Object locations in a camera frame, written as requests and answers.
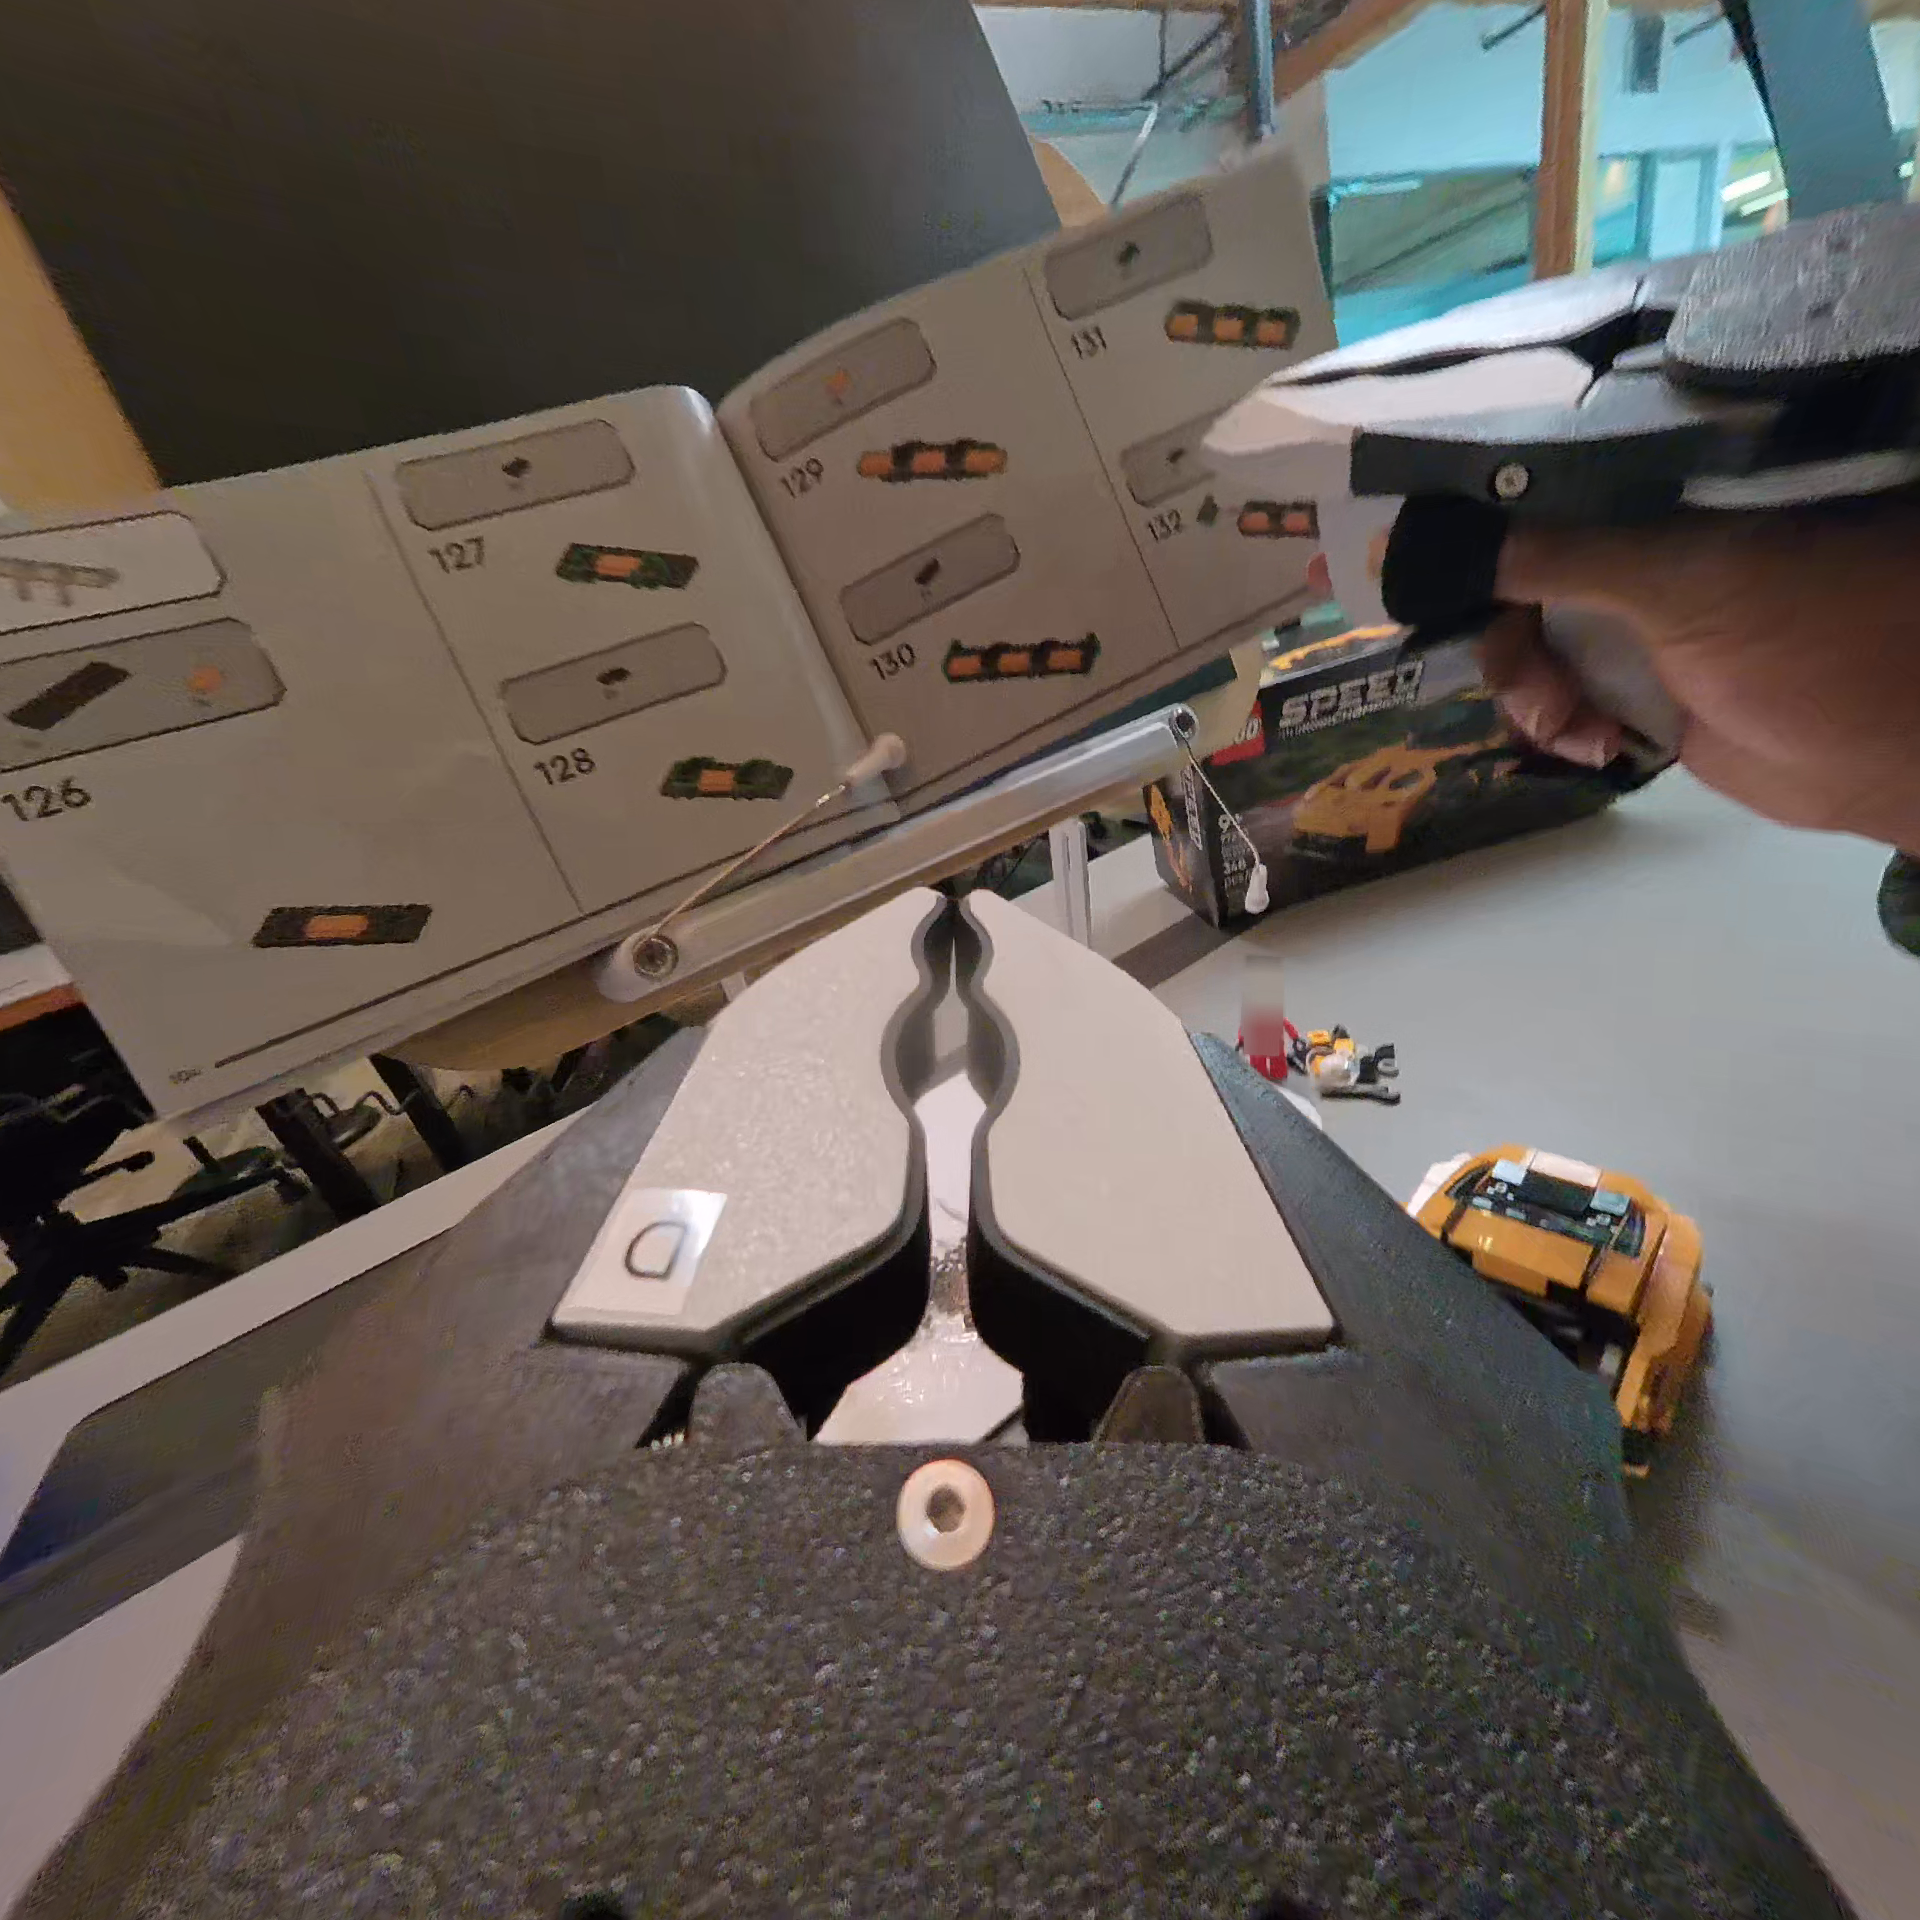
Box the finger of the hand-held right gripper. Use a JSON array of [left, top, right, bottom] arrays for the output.
[[1264, 265, 1678, 390], [1196, 365, 1596, 501]]

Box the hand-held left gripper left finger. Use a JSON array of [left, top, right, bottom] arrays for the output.
[[552, 885, 963, 1442]]

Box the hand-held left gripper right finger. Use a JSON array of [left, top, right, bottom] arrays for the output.
[[961, 889, 1338, 1442]]

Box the lego set box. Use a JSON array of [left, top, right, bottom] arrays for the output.
[[1145, 618, 1645, 932]]

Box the yellow lego car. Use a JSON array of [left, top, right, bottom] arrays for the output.
[[1406, 1143, 1717, 1482]]

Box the lego instruction booklet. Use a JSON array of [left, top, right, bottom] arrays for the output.
[[0, 142, 1341, 1124]]

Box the person's right hand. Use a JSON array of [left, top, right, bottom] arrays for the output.
[[1474, 503, 1920, 860]]

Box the wooden pillar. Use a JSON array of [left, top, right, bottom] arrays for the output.
[[1533, 0, 1593, 284]]

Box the white book stand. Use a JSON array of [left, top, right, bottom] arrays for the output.
[[593, 703, 1279, 1447]]

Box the black office chair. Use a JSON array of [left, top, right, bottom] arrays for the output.
[[0, 1051, 302, 1352]]

